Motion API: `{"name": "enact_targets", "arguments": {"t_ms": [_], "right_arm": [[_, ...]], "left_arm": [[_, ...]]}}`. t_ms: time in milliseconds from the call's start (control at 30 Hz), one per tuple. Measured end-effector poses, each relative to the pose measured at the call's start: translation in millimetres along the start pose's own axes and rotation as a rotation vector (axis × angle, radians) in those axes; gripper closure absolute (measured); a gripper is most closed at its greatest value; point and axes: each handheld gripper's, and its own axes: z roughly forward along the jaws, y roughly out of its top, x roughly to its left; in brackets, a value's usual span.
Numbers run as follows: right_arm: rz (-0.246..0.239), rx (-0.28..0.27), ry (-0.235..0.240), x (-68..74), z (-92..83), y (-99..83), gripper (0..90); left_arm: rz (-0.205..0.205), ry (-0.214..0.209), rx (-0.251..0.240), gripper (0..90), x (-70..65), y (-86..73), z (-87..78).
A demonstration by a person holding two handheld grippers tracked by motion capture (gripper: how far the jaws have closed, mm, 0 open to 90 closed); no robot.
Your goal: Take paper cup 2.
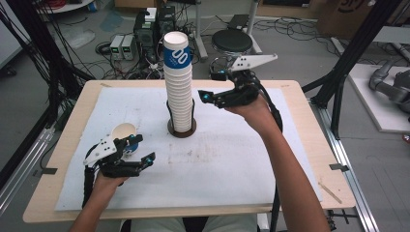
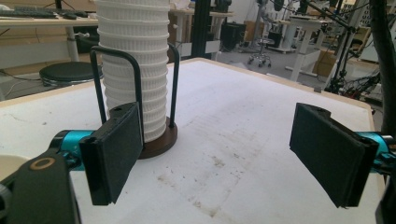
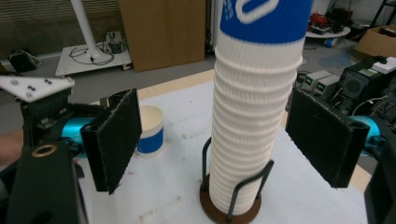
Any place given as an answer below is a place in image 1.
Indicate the dark wooden cup holder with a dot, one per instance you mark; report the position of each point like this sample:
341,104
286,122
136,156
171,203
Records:
182,134

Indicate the large brown cardboard box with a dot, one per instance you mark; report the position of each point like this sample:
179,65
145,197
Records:
345,16

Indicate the stack of white paper cups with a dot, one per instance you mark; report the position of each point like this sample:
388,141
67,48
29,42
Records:
178,83

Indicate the black round stool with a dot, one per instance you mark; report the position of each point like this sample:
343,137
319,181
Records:
232,40

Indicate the aluminium rail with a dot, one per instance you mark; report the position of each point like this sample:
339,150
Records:
22,174
348,180

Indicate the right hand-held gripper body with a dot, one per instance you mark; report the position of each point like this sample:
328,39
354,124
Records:
245,92

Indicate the person's right hand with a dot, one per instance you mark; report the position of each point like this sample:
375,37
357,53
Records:
257,116

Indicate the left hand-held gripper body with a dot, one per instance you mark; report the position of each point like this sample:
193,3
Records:
108,154

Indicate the black computer tower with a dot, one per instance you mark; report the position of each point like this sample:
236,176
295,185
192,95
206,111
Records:
143,32
167,21

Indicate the small white box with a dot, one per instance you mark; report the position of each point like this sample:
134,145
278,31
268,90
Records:
151,14

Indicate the thin wooden stick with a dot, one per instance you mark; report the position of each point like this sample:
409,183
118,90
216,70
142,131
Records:
330,192

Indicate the white platform board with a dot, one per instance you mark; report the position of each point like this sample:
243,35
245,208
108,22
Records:
370,106

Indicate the white table mat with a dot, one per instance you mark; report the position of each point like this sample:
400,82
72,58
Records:
209,167

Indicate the grey bench power supply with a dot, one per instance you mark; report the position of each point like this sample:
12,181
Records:
129,46
116,46

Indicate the black tape piece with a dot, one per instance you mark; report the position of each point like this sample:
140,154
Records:
48,171
338,167

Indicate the black metal frame post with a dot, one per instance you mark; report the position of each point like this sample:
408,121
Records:
354,51

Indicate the person's left hand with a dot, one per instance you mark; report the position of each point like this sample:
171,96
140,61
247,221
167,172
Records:
108,182

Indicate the blue label paper cup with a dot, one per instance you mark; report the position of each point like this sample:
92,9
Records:
124,130

